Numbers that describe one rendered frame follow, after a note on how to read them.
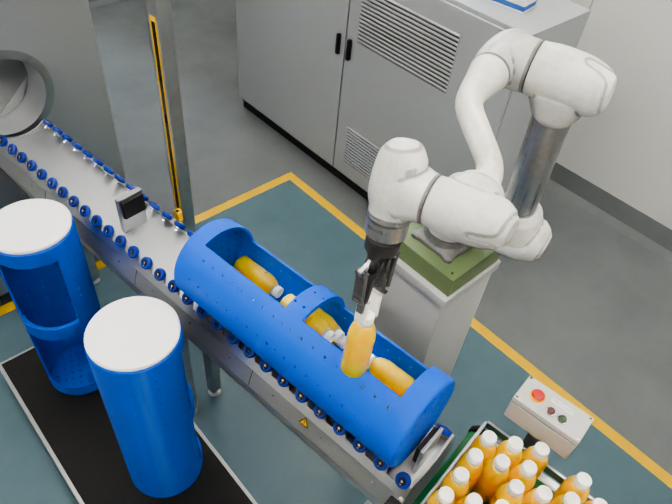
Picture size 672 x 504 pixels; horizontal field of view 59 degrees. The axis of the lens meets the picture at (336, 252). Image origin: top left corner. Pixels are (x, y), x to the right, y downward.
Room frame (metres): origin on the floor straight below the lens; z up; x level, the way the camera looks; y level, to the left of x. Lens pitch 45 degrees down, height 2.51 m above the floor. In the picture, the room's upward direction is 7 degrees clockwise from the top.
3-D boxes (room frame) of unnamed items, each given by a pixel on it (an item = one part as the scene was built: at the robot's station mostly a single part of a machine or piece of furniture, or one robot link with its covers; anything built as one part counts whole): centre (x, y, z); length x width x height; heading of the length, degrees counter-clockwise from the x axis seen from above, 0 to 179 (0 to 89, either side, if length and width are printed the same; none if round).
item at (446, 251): (1.57, -0.37, 1.11); 0.22 x 0.18 x 0.06; 46
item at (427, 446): (0.79, -0.31, 0.99); 0.10 x 0.02 x 0.12; 144
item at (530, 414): (0.91, -0.65, 1.05); 0.20 x 0.10 x 0.10; 54
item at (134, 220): (1.58, 0.76, 1.00); 0.10 x 0.04 x 0.15; 144
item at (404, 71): (3.38, -0.08, 0.72); 2.15 x 0.54 x 1.45; 47
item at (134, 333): (1.03, 0.58, 1.03); 0.28 x 0.28 x 0.01
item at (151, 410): (1.03, 0.58, 0.59); 0.28 x 0.28 x 0.88
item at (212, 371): (1.47, 0.49, 0.31); 0.06 x 0.06 x 0.63; 54
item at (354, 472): (1.41, 0.53, 0.79); 2.17 x 0.29 x 0.34; 54
